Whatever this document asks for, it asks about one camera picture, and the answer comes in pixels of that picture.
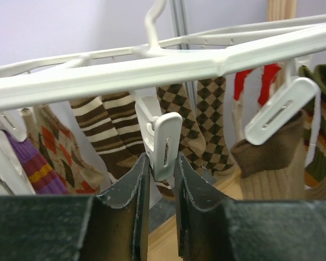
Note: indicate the olive striped sock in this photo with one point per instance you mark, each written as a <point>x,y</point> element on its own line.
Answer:
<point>315,172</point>

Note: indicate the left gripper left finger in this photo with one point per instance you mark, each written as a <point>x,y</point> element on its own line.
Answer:
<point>110,226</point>

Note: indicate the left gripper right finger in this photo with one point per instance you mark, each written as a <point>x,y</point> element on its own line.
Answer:
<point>213,226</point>

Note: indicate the white clip hanger rack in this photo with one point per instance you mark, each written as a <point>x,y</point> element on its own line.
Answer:
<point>69,84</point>

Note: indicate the white hanger clip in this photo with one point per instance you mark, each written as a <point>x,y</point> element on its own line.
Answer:
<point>160,134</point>
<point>290,98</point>

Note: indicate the red white sock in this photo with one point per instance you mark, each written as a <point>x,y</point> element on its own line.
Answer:
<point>252,89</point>

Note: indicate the purple maroon sock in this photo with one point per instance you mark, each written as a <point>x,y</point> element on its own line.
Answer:
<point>41,175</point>

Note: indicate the brown striped sock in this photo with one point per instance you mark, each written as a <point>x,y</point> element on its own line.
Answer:
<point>96,124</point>
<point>121,109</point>

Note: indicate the tan sock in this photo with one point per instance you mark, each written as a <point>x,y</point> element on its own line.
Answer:
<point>275,169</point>

